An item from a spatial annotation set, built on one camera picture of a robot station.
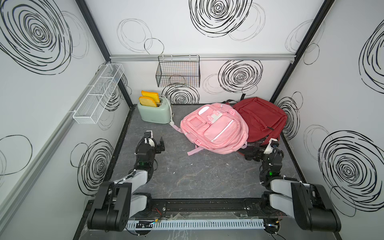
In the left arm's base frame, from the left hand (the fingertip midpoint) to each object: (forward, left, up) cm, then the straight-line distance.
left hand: (153, 138), depth 88 cm
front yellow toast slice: (+22, +8, +9) cm, 25 cm away
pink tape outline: (+12, -39, -3) cm, 40 cm away
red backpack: (+14, -71, +1) cm, 73 cm away
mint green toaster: (+19, -2, +1) cm, 19 cm away
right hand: (-2, -67, +1) cm, 67 cm away
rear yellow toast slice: (+27, +3, +10) cm, 29 cm away
